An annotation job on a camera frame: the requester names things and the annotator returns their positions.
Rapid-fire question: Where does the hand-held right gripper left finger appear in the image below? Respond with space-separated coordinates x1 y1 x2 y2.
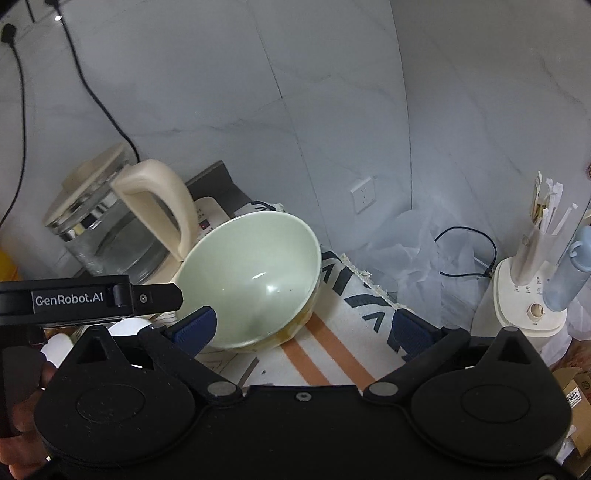
69 307 243 401

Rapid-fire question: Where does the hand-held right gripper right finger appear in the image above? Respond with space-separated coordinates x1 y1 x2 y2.
365 308 548 401

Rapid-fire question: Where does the patterned tablecloth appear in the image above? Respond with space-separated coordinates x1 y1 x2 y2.
198 194 444 388

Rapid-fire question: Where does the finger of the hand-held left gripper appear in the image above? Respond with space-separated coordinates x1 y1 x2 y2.
115 282 184 315

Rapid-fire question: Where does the cardboard box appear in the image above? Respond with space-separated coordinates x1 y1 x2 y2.
551 364 591 467

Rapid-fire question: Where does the person's left hand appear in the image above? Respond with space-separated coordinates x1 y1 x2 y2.
0 359 61 480

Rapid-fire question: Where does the white wall socket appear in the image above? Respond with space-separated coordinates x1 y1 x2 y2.
349 176 377 214

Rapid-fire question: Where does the thin black cable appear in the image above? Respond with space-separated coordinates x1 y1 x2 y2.
434 226 498 278

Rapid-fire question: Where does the glass kettle with cream handle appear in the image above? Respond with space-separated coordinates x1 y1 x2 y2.
44 143 199 284

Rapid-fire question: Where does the cream countertop appliance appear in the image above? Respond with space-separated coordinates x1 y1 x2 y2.
493 256 570 342

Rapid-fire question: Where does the white round object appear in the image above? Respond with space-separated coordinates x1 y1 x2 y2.
39 335 72 370
108 318 155 337

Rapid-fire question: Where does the clear plastic sheet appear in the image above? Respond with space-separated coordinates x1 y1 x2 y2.
342 203 504 342

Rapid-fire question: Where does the black power cable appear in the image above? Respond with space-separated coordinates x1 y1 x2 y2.
0 23 26 229
53 0 140 164

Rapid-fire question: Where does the pale blue bottle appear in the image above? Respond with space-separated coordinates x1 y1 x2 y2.
542 226 591 312

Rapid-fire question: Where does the yellow packet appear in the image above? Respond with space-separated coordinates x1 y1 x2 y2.
0 249 24 282

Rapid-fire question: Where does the pale green bowl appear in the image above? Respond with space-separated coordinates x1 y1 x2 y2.
173 211 322 352

